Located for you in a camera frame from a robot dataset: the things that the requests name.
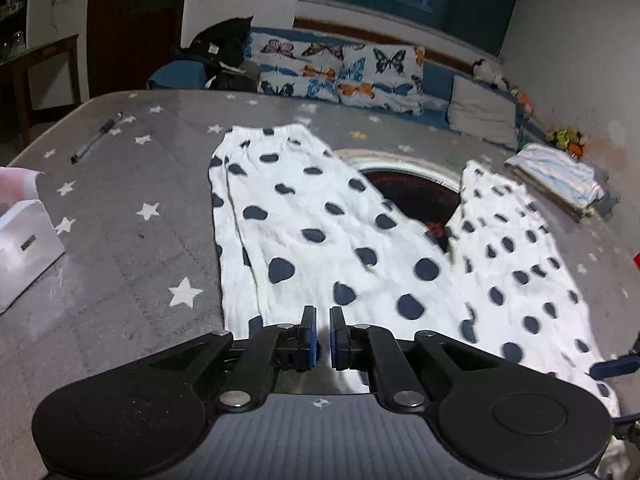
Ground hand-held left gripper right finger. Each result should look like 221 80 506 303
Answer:
328 306 501 413

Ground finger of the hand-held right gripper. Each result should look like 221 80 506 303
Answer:
589 352 640 380

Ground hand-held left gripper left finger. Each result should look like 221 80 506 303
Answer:
145 306 319 413

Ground white polka dot pants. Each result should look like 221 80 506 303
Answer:
207 124 628 478

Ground folded striped cloth stack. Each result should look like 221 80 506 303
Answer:
504 142 608 221

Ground grey star tablecloth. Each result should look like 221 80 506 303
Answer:
0 89 640 480

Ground green orange toys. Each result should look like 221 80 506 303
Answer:
545 127 588 158

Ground butterfly print pillow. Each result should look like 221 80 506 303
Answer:
243 30 351 101
336 42 426 116

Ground grey pillow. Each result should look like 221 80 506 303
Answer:
446 75 521 151

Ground olive dark bag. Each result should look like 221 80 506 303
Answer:
207 60 262 93

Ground blue sofa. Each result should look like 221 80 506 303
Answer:
146 25 551 151

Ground orange plush toy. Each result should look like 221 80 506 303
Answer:
507 82 536 118

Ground black pen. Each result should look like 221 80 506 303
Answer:
70 111 124 164

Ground black white plush toy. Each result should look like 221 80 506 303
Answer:
471 58 507 86

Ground black bag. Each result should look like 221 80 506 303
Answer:
175 16 253 68

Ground pink white tissue box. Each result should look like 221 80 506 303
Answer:
0 166 45 211

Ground dark wooden door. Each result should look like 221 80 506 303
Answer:
86 0 191 100

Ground wooden side table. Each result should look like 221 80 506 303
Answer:
0 34 82 151

